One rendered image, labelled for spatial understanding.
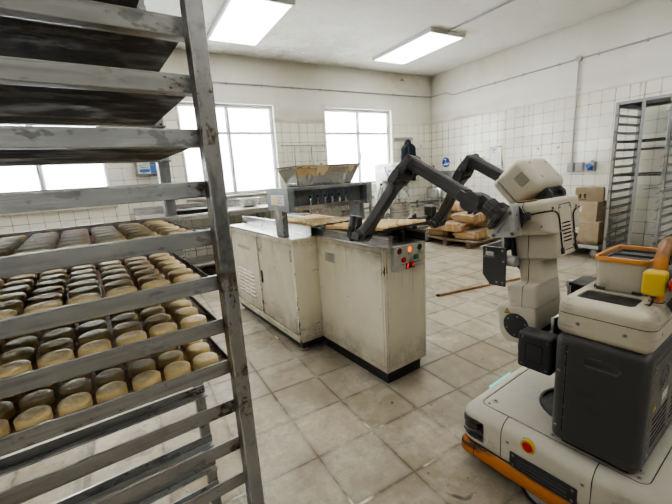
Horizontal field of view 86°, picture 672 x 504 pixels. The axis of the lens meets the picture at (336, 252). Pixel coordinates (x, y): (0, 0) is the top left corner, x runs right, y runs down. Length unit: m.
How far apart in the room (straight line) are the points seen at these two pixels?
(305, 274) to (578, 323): 1.68
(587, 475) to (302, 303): 1.75
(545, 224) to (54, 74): 1.39
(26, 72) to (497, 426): 1.66
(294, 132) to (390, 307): 4.41
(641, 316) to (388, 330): 1.22
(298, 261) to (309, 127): 3.99
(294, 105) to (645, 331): 5.51
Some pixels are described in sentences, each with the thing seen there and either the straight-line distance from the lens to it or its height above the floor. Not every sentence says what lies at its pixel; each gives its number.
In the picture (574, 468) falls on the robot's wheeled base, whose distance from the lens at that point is 1.58.
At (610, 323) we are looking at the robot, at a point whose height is 0.77.
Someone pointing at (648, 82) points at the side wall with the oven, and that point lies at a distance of 5.89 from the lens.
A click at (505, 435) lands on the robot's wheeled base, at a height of 0.24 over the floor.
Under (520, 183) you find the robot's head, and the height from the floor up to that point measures 1.17.
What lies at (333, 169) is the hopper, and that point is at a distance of 2.61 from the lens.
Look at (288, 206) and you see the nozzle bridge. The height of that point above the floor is 1.06.
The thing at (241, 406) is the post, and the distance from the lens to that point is 0.82.
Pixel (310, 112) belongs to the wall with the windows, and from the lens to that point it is 6.24.
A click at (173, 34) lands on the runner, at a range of 0.75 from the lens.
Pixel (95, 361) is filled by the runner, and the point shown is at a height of 0.96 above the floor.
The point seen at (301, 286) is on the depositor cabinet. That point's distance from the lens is 2.51.
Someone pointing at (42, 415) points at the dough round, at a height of 0.88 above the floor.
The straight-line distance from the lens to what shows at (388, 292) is 2.04.
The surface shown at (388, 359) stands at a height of 0.18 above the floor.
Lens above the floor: 1.24
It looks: 12 degrees down
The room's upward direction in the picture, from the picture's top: 4 degrees counter-clockwise
